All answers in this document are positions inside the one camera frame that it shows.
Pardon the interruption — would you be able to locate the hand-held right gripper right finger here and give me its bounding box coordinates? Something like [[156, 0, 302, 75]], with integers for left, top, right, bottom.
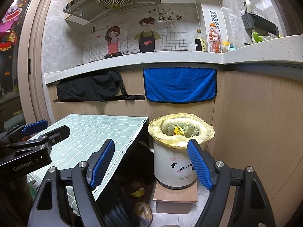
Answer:
[[187, 139, 276, 227]]

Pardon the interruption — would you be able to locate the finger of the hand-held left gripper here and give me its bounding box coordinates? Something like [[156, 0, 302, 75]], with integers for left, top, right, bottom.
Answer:
[[0, 120, 48, 140], [6, 126, 71, 150]]

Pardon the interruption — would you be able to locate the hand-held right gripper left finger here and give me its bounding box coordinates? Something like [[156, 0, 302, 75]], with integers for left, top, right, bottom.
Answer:
[[27, 138, 116, 227]]

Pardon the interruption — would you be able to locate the white panda trash bin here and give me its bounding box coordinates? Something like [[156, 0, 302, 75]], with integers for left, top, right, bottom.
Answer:
[[153, 139, 198, 190]]

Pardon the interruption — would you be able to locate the small wooden stool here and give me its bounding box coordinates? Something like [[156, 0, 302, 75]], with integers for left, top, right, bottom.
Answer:
[[153, 180, 199, 214]]

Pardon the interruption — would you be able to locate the dark cloth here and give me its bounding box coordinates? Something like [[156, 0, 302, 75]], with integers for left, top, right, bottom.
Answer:
[[97, 177, 142, 227]]

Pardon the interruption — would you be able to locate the yellow wrapper on floor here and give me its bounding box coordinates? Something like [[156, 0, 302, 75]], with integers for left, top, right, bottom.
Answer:
[[131, 187, 146, 198]]

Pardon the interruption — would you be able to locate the black cloth bag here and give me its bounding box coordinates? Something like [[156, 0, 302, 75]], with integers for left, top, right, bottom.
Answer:
[[53, 70, 145, 103]]

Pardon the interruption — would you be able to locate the patterned plush slipper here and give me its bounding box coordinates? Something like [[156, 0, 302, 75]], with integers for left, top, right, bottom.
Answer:
[[134, 201, 153, 226]]

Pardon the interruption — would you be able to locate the blue towel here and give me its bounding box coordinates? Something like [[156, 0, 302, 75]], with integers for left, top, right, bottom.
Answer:
[[143, 68, 217, 104]]

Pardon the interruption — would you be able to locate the festive door sticker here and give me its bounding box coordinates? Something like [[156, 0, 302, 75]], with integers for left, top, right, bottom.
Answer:
[[0, 0, 30, 52]]

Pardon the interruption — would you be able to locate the grey stone countertop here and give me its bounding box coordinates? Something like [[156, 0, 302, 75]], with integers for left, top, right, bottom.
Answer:
[[45, 35, 303, 86]]

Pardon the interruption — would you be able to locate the dark soy sauce bottle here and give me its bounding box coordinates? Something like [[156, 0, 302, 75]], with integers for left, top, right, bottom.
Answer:
[[195, 29, 206, 52]]

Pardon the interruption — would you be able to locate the orange capped plastic bottle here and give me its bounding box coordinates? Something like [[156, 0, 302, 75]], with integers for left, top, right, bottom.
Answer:
[[208, 23, 223, 53]]

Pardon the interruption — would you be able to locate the green plastic bag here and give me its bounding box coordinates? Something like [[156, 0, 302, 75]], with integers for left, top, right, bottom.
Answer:
[[251, 31, 271, 44]]

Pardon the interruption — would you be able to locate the grey range hood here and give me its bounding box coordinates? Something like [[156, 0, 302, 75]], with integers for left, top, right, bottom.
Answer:
[[63, 0, 160, 24]]

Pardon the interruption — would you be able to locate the black perforated utensil holder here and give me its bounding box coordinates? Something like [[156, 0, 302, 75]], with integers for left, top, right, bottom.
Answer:
[[241, 14, 252, 31]]

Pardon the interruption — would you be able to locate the black dish rack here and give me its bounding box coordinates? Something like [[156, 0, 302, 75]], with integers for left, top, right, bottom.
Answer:
[[251, 14, 279, 37]]

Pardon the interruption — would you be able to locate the cartoon couple wall sticker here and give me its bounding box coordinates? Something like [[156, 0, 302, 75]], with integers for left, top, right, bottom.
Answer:
[[83, 3, 198, 64]]

